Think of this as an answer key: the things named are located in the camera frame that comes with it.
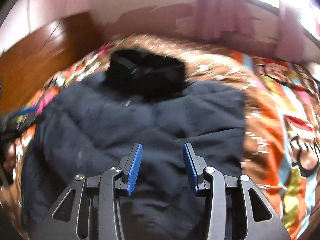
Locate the pink curtain left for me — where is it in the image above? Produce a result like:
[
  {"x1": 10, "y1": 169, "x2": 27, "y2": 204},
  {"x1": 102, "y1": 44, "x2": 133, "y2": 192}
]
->
[{"x1": 194, "y1": 0, "x2": 254, "y2": 41}]

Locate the brown wooden headboard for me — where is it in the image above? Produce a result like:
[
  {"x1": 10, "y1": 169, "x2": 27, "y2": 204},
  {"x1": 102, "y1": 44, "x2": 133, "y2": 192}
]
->
[{"x1": 1, "y1": 12, "x2": 103, "y2": 112}]

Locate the dark navy padded jacket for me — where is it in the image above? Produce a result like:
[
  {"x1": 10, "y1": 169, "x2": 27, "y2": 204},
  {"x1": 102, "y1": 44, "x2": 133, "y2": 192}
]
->
[{"x1": 21, "y1": 48, "x2": 247, "y2": 240}]

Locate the colourful cartoon bed cover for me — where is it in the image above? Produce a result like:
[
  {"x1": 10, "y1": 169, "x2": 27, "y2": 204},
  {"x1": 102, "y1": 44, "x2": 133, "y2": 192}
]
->
[{"x1": 1, "y1": 35, "x2": 319, "y2": 239}]

